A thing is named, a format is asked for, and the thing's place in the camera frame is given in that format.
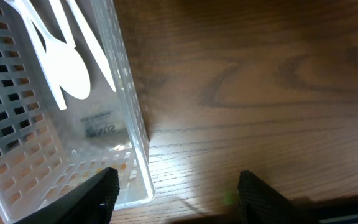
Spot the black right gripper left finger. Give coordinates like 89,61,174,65
18,167,120,224

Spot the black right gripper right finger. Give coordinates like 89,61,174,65
237,170,319,224

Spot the white plastic spoon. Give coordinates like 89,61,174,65
5,0,67,110
67,0,116,92
19,0,91,100

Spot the clear white plastic basket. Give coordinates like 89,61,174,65
0,1,155,223

